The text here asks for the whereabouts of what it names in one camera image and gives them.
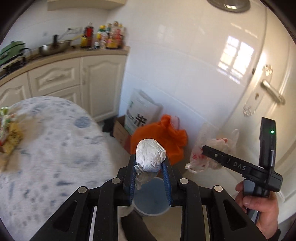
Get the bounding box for dark oil bottle red cap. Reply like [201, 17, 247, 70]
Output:
[80, 23, 94, 48]

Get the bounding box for white rice sack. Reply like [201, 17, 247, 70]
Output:
[124, 89, 163, 135]

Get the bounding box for green electric cooker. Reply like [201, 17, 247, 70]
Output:
[0, 41, 25, 65]

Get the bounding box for steel wok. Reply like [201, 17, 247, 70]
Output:
[38, 35, 73, 56]

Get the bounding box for clear plastic bag red print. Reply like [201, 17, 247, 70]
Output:
[185, 123, 239, 174]

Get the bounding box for cream kitchen cabinets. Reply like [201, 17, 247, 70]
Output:
[1, 46, 130, 121]

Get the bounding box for person's right hand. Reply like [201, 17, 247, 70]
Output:
[235, 181, 280, 240]

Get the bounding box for round ceiling lamp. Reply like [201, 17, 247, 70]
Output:
[207, 0, 251, 13]

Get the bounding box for black gas stove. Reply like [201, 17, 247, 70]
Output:
[0, 57, 27, 79]

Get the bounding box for brown cardboard box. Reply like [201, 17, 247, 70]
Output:
[113, 115, 131, 154]

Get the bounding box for white paper ball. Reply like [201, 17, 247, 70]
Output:
[134, 138, 167, 191]

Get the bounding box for snack wrappers pile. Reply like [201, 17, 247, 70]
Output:
[1, 106, 23, 156]

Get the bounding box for silver door handle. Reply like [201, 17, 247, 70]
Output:
[243, 64, 285, 117]

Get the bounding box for white door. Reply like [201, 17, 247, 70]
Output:
[223, 9, 295, 223]

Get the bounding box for cluster of condiment bottles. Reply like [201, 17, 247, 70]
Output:
[93, 21, 125, 49]

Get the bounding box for orange plastic bag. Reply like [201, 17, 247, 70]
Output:
[130, 114, 188, 166]

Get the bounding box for blue trash bin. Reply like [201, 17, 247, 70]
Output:
[132, 177, 170, 216]

